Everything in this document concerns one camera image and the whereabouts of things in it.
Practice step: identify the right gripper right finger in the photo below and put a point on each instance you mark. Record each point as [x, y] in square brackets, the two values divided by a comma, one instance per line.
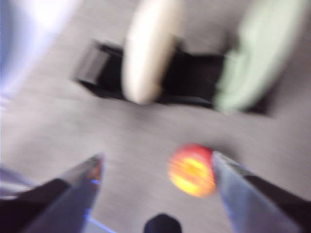
[255, 206]

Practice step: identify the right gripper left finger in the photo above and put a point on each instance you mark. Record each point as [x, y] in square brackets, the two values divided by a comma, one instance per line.
[60, 206]

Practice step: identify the red yellow apple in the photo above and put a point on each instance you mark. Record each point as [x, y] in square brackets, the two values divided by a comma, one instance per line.
[192, 170]

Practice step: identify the green plate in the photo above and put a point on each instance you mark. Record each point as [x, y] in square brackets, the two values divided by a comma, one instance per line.
[250, 60]

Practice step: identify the black plate rack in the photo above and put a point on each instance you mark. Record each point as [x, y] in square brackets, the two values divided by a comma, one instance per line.
[189, 72]

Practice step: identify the beige plate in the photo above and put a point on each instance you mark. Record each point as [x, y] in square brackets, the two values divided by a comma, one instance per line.
[148, 60]

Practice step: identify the black rounded camera housing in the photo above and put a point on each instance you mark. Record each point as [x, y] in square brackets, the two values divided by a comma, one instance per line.
[162, 224]

